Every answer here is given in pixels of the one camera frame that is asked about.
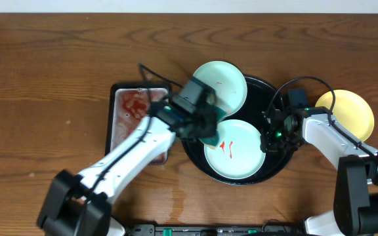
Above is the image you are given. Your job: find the round black serving tray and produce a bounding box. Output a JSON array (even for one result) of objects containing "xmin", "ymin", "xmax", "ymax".
[{"xmin": 182, "ymin": 75, "xmax": 293, "ymax": 186}]

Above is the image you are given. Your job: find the black rectangular soapy water tray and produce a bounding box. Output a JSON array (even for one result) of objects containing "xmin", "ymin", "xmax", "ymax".
[{"xmin": 105, "ymin": 82, "xmax": 171, "ymax": 154}]

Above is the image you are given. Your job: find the yellow plate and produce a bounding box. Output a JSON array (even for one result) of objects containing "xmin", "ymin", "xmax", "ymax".
[{"xmin": 333, "ymin": 90, "xmax": 375, "ymax": 142}]

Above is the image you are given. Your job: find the light blue plate with streaks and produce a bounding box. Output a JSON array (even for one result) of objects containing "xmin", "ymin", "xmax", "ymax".
[{"xmin": 204, "ymin": 119, "xmax": 266, "ymax": 180}]

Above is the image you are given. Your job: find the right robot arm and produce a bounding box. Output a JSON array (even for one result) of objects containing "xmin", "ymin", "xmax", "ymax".
[{"xmin": 261, "ymin": 107, "xmax": 378, "ymax": 235}]

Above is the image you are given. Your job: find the green yellow sponge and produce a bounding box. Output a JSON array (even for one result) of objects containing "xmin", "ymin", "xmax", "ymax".
[{"xmin": 199, "ymin": 106, "xmax": 226, "ymax": 148}]

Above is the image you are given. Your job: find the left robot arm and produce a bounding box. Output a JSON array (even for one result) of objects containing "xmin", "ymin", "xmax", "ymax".
[{"xmin": 37, "ymin": 101, "xmax": 226, "ymax": 235}]

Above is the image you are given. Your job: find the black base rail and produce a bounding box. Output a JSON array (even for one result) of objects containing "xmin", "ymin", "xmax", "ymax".
[{"xmin": 125, "ymin": 222, "xmax": 306, "ymax": 236}]

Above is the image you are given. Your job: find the light blue plate upper left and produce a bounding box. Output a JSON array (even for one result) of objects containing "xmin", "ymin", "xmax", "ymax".
[{"xmin": 193, "ymin": 61, "xmax": 247, "ymax": 117}]

